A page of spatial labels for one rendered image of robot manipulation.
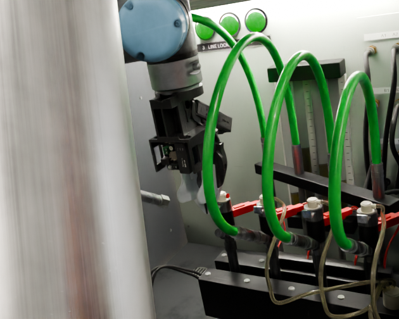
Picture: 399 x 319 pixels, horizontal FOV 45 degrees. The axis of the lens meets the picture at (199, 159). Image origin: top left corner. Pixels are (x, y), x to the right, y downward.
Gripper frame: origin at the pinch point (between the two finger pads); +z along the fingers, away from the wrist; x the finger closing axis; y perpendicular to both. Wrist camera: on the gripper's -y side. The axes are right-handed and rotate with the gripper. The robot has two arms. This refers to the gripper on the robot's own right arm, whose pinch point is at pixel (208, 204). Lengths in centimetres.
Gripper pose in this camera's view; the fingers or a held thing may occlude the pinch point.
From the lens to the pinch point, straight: 78.2
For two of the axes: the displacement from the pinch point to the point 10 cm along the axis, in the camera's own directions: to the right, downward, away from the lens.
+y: -5.0, 3.7, -7.8
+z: 1.8, 9.3, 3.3
